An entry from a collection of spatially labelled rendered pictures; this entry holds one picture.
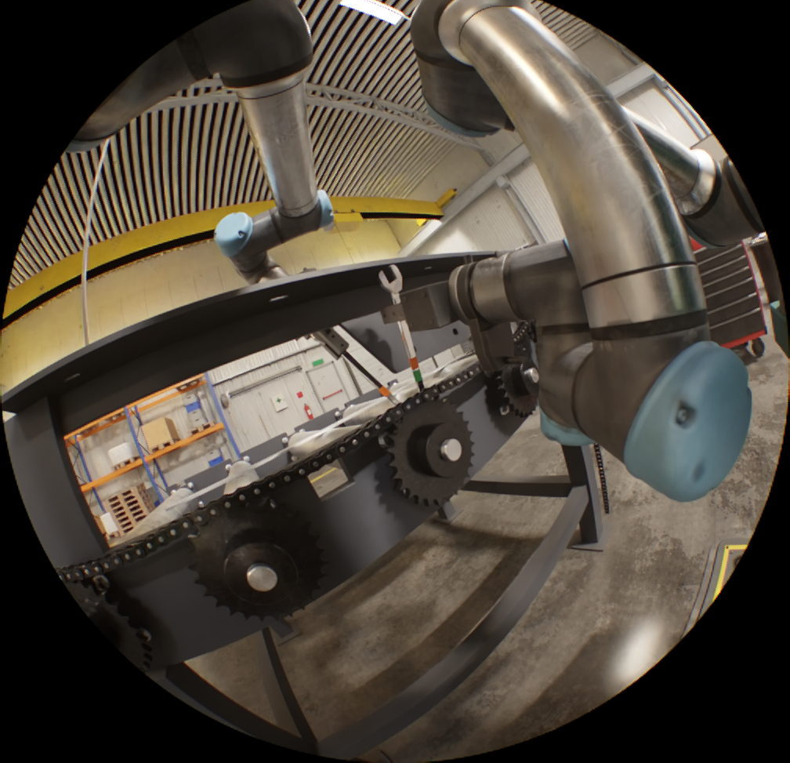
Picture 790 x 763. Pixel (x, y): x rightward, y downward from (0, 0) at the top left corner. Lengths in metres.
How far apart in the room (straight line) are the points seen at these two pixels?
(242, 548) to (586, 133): 0.41
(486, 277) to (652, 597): 1.09
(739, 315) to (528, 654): 2.26
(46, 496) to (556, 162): 0.60
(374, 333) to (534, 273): 0.30
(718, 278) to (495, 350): 2.15
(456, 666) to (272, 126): 0.98
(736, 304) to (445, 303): 2.27
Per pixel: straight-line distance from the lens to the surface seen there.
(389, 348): 0.48
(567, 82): 0.19
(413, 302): 0.31
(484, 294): 0.29
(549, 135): 0.17
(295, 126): 0.37
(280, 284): 0.38
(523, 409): 0.62
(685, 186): 0.47
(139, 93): 0.29
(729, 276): 2.36
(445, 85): 0.37
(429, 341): 0.54
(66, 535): 0.49
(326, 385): 10.01
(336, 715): 1.26
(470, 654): 0.76
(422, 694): 0.76
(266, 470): 1.33
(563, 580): 1.23
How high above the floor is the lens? 1.00
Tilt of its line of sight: level
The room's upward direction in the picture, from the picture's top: 25 degrees counter-clockwise
